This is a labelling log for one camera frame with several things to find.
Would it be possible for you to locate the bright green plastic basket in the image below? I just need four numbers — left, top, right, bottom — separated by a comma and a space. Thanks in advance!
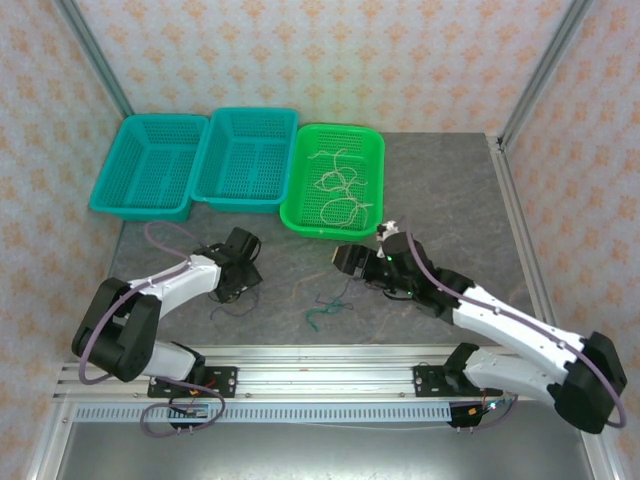
278, 122, 387, 240

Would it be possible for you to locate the wide aluminium mounting rail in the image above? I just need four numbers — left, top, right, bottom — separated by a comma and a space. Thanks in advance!
52, 343, 551, 402

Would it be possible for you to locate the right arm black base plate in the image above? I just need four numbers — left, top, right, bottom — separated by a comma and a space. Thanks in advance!
412, 364, 454, 399

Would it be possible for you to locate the right arm mauve cable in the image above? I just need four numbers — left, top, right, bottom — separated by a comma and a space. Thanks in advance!
403, 217, 629, 432

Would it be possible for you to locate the thin dark purple cable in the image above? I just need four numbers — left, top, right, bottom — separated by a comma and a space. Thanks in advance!
208, 277, 352, 320

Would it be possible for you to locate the thin green cable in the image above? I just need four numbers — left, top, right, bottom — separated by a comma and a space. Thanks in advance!
303, 293, 354, 332

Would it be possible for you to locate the teal plastic basket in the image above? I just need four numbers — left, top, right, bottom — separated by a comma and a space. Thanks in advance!
190, 106, 300, 215
88, 113, 210, 224

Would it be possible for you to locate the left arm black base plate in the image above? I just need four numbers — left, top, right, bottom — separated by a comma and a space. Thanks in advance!
147, 366, 239, 400

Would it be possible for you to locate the thin cream white cable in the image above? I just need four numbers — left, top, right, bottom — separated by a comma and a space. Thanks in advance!
307, 147, 375, 227

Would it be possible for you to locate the slotted grey cable duct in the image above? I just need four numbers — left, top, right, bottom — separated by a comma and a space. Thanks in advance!
73, 403, 454, 425

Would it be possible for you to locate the aluminium table side rail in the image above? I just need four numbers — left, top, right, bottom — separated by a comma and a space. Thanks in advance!
487, 133, 557, 329

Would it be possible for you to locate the aluminium frame post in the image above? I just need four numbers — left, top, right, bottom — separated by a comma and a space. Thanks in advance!
53, 0, 135, 119
497, 0, 595, 146

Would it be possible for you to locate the aluminium frame leg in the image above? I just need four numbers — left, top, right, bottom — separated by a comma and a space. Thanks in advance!
24, 399, 74, 480
579, 430, 617, 480

